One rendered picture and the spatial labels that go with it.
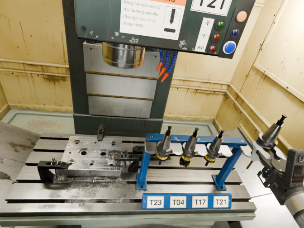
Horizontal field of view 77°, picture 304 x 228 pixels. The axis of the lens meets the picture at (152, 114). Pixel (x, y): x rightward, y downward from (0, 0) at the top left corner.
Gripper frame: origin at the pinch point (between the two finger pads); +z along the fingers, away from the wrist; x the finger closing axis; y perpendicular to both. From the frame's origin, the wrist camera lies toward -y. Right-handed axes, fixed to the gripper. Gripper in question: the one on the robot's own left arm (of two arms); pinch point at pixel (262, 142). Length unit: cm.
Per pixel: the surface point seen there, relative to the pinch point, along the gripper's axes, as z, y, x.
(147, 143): 10.3, 14.3, -39.8
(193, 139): 7.3, 7.3, -22.2
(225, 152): 6.9, 13.8, -6.0
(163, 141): 7.4, 9.9, -34.1
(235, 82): 101, 24, 48
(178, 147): 8.7, 14.1, -26.8
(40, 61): 109, 29, -118
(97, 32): 7, -28, -59
